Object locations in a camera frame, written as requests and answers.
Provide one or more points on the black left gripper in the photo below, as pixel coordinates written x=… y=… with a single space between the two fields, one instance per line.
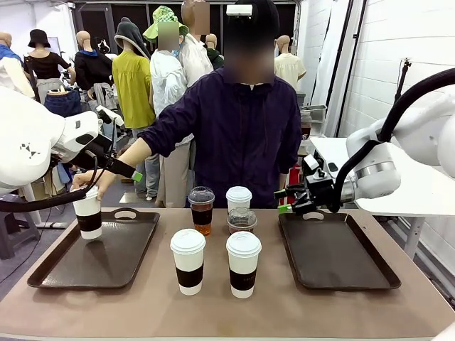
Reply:
x=101 y=149

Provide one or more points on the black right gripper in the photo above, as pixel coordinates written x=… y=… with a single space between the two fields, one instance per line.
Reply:
x=320 y=193

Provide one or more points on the white paper coffee cup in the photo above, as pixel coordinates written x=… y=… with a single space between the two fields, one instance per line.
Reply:
x=89 y=227
x=239 y=200
x=243 y=261
x=187 y=255

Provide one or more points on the clear plastic iced tea cup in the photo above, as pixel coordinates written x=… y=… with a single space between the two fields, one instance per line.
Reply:
x=241 y=220
x=201 y=213

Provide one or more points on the person's right forearm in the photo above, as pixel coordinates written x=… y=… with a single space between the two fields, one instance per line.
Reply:
x=131 y=152

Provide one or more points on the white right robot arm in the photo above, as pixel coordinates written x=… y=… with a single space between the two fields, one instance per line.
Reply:
x=409 y=142

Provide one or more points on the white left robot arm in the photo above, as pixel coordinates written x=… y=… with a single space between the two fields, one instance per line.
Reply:
x=21 y=142

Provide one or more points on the brown plastic serving tray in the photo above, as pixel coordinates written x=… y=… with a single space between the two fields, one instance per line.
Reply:
x=337 y=255
x=106 y=263

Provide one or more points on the person's right hand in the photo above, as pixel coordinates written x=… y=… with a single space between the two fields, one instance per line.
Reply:
x=101 y=181

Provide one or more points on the red shopping bag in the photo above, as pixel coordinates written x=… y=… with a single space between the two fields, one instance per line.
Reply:
x=295 y=177

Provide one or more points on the person in dark purple jacket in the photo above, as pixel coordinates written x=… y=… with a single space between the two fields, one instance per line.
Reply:
x=241 y=142

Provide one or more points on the glass jar of tea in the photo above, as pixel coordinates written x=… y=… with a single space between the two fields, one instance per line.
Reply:
x=306 y=128

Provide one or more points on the mannequin in yellow-green top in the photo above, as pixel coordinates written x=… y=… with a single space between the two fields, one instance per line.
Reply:
x=133 y=89

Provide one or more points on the denim skirt on torso form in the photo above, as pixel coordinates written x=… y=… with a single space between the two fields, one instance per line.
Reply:
x=62 y=103

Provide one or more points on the grey bin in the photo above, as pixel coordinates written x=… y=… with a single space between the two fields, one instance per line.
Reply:
x=301 y=97

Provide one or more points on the mannequin in black sweater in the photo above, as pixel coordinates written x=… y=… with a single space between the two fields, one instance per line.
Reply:
x=92 y=67

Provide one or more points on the grey plastic stool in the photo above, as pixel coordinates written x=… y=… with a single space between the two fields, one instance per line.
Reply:
x=21 y=227

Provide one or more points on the white side table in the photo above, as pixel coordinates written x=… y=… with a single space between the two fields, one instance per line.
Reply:
x=409 y=204

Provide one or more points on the bald mannequin in white shirt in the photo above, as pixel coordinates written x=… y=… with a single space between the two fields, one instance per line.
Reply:
x=193 y=57

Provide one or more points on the mannequin in black top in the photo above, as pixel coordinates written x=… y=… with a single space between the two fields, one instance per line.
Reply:
x=44 y=64

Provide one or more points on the mannequin in cream shirt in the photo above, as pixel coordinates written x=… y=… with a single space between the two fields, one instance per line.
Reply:
x=288 y=67

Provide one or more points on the grey hooded hat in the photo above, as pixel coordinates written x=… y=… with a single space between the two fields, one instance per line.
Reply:
x=129 y=32

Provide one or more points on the mannequin in dark green top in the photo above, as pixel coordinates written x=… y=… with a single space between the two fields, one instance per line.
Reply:
x=213 y=58

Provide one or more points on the mannequin in white blue jacket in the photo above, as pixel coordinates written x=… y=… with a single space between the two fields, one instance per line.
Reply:
x=10 y=71

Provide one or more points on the green checked sun hat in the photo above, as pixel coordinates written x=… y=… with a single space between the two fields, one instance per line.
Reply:
x=163 y=17

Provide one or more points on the black bucket hat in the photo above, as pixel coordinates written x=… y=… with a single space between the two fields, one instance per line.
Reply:
x=39 y=37

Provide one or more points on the black tripod stand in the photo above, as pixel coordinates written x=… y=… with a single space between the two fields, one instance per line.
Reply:
x=403 y=78

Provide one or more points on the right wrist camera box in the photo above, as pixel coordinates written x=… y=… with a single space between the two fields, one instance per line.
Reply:
x=311 y=161

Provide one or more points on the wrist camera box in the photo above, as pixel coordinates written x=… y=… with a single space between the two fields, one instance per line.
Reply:
x=311 y=161
x=110 y=115

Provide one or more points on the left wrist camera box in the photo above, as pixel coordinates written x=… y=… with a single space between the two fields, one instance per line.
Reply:
x=110 y=115

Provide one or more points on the white desk leg frame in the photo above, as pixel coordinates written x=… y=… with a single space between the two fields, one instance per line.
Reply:
x=53 y=224

